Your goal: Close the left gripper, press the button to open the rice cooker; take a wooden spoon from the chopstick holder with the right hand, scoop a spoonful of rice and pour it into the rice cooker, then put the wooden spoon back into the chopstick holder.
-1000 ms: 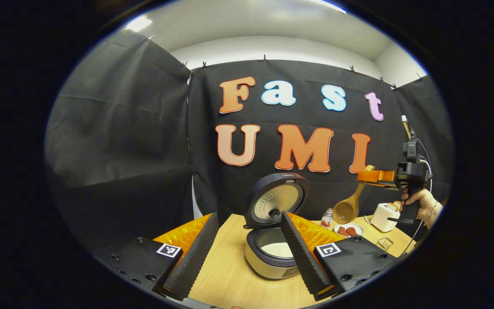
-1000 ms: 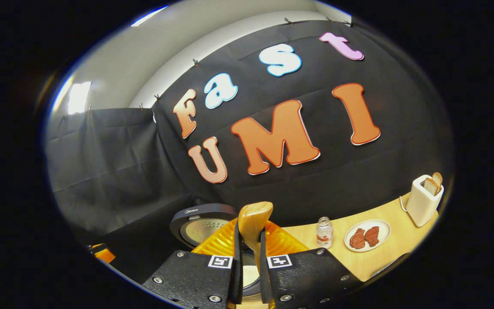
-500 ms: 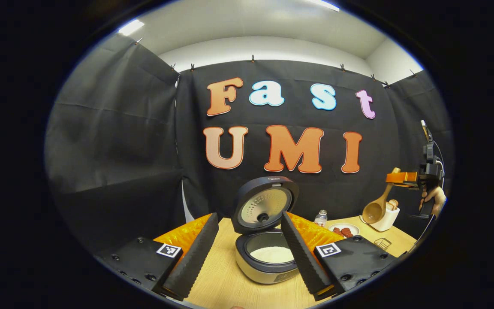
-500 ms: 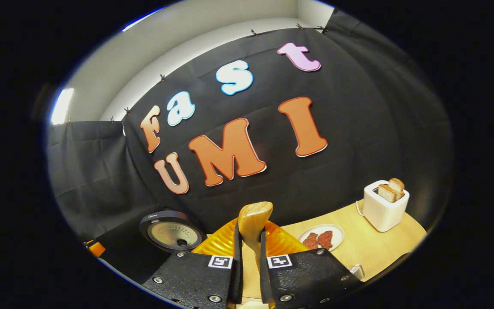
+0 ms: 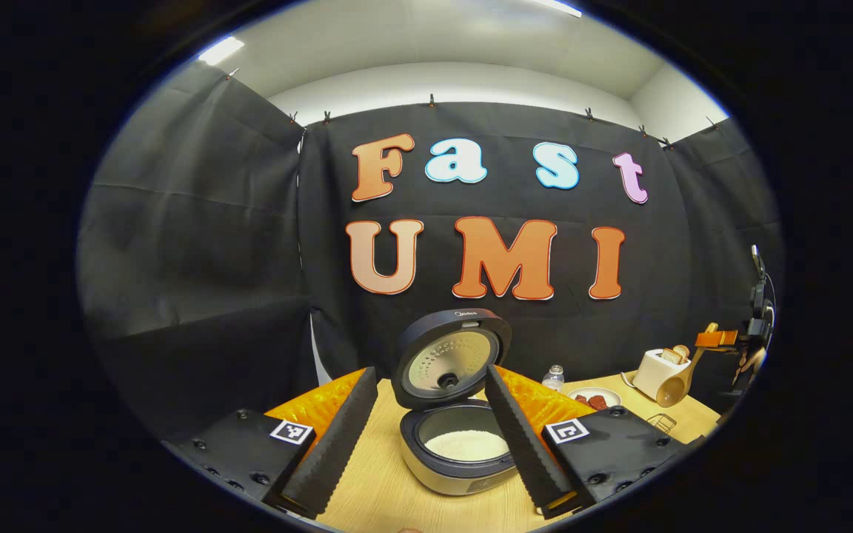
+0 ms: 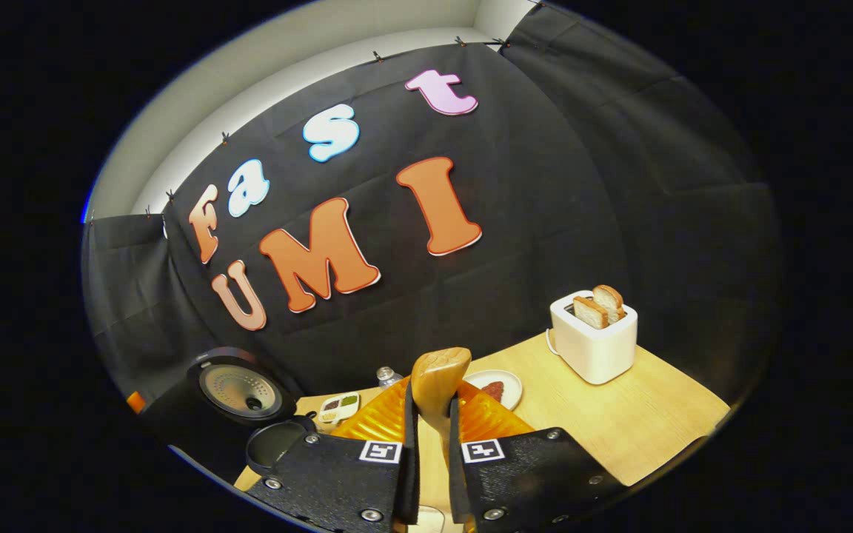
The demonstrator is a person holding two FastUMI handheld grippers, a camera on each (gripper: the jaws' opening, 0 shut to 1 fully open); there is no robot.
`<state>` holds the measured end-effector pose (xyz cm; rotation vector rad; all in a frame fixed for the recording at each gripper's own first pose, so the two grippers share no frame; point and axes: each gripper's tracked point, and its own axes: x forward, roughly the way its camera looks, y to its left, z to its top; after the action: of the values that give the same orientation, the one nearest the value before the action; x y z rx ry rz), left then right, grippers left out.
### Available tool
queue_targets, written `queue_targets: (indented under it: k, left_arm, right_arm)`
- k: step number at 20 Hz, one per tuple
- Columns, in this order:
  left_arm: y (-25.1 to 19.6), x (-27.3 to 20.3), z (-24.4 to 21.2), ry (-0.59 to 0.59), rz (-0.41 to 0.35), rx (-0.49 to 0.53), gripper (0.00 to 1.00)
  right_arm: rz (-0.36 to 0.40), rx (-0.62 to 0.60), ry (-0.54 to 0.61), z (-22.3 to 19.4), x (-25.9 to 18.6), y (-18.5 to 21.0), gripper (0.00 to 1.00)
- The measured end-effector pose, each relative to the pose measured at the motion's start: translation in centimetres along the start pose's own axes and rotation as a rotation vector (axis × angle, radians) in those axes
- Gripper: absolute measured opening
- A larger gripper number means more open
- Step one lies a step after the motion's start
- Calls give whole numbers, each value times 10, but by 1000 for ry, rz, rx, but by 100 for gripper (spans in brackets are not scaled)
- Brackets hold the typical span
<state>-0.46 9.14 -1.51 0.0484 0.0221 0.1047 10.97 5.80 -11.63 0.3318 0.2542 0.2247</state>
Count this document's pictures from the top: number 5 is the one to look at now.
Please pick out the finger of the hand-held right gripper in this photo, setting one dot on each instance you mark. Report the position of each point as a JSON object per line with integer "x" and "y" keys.
{"x": 715, "y": 339}

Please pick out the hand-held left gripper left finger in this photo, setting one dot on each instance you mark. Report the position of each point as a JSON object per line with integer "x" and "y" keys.
{"x": 338, "y": 444}

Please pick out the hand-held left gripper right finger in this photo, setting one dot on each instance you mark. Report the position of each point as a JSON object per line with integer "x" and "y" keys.
{"x": 526, "y": 444}

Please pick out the white rice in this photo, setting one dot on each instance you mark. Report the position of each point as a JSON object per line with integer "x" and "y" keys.
{"x": 467, "y": 446}

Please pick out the wooden spoon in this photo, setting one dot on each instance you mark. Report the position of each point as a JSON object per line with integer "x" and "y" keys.
{"x": 674, "y": 391}

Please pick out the dark grey rice cooker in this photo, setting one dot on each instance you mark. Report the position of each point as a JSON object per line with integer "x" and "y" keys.
{"x": 445, "y": 348}

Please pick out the toasted bread slice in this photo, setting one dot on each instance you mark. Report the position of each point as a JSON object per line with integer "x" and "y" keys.
{"x": 683, "y": 352}
{"x": 671, "y": 356}

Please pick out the clear plastic drink bottle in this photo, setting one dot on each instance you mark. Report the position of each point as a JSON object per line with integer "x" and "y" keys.
{"x": 553, "y": 380}

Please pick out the white toaster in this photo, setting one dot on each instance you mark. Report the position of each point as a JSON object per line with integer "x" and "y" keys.
{"x": 649, "y": 381}

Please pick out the white round plate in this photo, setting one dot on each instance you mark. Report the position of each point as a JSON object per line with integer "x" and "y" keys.
{"x": 611, "y": 394}

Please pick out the black backdrop cloth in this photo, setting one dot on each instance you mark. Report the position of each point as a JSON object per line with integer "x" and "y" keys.
{"x": 197, "y": 237}

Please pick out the ceiling light panel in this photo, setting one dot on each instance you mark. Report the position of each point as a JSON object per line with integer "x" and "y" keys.
{"x": 556, "y": 7}
{"x": 221, "y": 50}

